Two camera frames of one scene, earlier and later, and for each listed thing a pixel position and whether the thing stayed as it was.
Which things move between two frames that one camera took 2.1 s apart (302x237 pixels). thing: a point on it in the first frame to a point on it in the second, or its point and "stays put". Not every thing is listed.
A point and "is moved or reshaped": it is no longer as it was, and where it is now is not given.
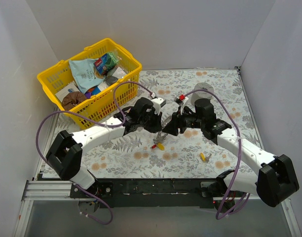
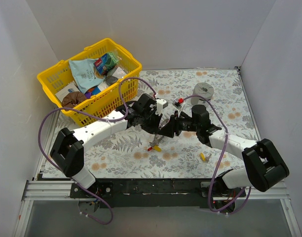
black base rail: (159, 193) stays put
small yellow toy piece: (205, 159) stays put
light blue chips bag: (86, 75) stays put
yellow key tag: (161, 146) is moved or reshaped
